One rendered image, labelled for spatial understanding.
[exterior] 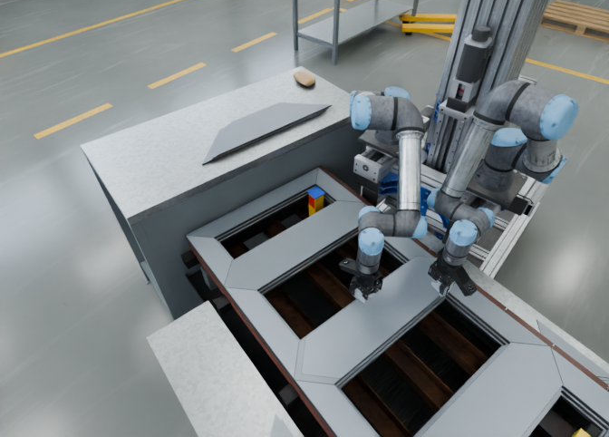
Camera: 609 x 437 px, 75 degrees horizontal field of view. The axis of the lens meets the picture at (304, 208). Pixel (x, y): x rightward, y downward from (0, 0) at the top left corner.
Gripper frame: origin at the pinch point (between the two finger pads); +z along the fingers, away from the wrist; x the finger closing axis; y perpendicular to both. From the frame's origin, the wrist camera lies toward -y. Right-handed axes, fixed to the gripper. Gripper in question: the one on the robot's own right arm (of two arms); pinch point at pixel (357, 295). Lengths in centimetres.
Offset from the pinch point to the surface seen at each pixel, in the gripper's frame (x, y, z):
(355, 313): -5.5, 5.0, 0.6
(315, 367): -29.3, 11.4, 0.5
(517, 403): 12, 58, 0
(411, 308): 11.8, 16.2, 0.6
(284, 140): 21, -75, -19
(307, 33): 241, -336, 65
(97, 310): -88, -125, 87
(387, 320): 1.4, 14.0, 0.6
